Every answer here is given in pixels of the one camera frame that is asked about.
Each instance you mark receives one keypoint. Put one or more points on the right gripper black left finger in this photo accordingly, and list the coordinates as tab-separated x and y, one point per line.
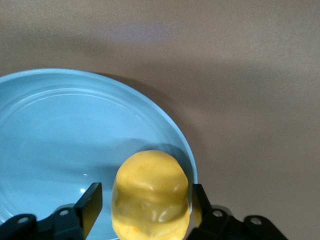
72	220

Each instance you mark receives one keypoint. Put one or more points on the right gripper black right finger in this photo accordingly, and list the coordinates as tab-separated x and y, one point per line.
225	225

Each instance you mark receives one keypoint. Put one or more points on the yellow potato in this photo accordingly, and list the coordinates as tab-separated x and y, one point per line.
150	195

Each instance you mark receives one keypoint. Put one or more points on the light blue round plate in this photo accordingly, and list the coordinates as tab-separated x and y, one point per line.
62	140

